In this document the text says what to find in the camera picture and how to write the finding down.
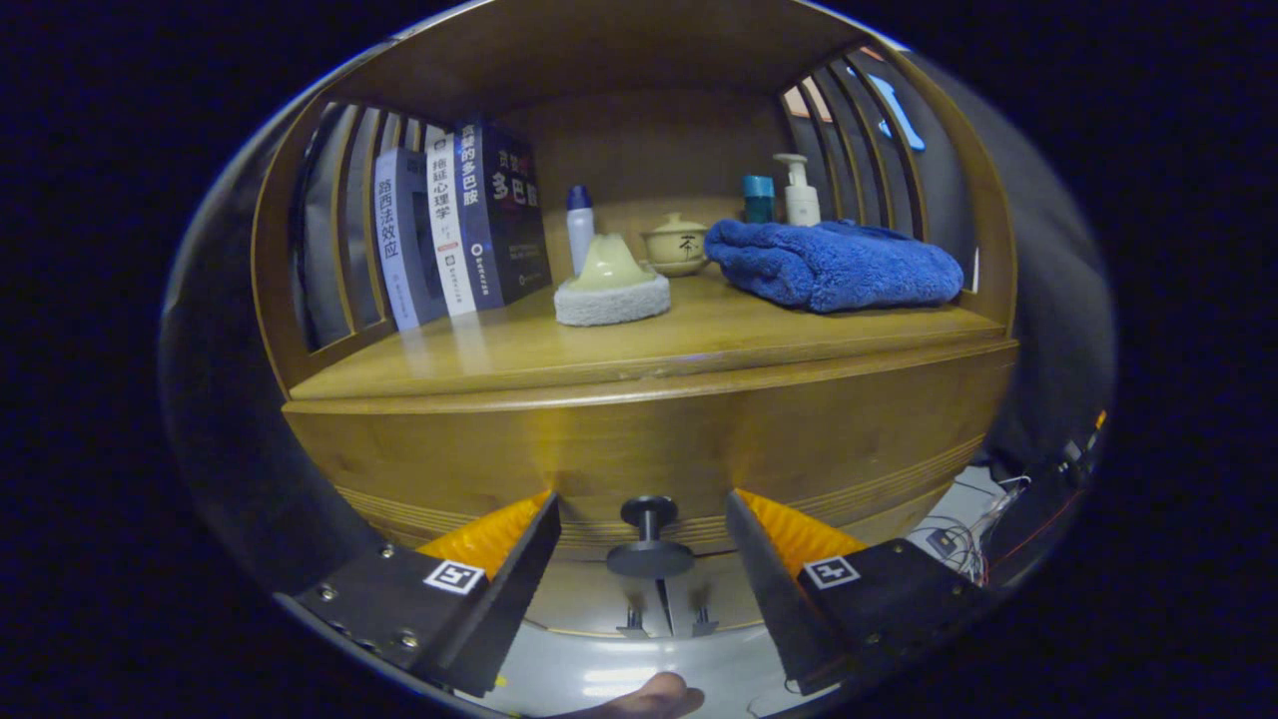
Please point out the light blue book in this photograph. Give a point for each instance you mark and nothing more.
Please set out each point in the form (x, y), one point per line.
(394, 240)

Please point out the dark blue book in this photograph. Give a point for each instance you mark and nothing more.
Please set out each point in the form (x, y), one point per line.
(509, 220)

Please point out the beige lidded tea cup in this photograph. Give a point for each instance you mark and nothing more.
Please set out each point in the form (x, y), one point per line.
(679, 250)

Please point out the black equipment with orange tip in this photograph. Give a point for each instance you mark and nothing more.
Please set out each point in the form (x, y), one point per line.
(1038, 509)

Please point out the white pump bottle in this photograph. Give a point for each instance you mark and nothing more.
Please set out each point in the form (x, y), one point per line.
(801, 205)

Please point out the wooden drawer with black knob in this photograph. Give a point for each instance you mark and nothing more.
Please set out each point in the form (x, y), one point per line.
(649, 439)

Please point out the small black adapter box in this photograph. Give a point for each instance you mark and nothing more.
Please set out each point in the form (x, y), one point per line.
(942, 543)

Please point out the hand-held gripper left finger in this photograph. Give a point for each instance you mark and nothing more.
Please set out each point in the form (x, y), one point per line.
(514, 599)

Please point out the teal bottle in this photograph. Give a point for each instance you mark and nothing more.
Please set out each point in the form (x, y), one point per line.
(758, 200)

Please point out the wooden countertop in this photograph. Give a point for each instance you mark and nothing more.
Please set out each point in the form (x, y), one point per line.
(699, 340)

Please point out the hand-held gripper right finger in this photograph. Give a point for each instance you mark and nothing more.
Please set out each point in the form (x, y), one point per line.
(779, 599)

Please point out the wooden cabinet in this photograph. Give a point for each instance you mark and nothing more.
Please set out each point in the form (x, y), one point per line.
(599, 50)

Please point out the white bottle with blue cap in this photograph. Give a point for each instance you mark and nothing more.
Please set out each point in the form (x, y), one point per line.
(579, 235)

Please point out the blue folded towel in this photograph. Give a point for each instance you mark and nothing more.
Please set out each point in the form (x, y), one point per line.
(839, 265)

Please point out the white book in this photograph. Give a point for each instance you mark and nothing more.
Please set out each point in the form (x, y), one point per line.
(444, 230)

